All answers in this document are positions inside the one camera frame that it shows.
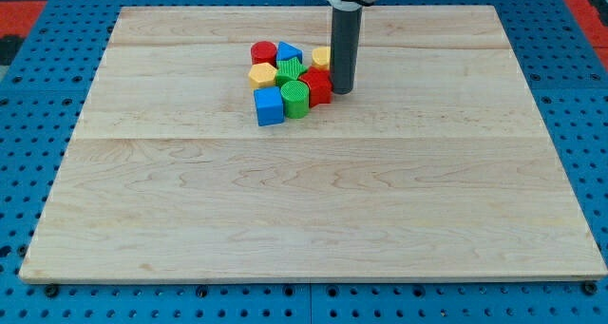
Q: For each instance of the red star block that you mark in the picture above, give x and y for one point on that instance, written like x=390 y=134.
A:
x=319 y=84

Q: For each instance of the green star block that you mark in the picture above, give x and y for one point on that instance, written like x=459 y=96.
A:
x=289 y=70

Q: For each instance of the green cylinder block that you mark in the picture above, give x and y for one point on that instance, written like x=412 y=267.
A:
x=295 y=96

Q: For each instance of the blue cube block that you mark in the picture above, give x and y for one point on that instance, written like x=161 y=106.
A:
x=269 y=106

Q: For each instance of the yellow hexagon block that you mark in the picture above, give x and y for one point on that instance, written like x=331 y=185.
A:
x=262 y=75

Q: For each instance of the yellow cylinder block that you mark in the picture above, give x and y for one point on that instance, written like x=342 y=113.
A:
x=321 y=58

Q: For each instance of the blue triangle block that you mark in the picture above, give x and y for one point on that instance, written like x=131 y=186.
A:
x=286 y=52

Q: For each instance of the red cylinder block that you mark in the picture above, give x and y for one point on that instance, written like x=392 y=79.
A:
x=263 y=52

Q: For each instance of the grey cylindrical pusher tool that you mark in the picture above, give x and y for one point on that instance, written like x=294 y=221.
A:
x=344 y=47

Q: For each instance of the wooden board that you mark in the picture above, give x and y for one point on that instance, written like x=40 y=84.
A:
x=436 y=168

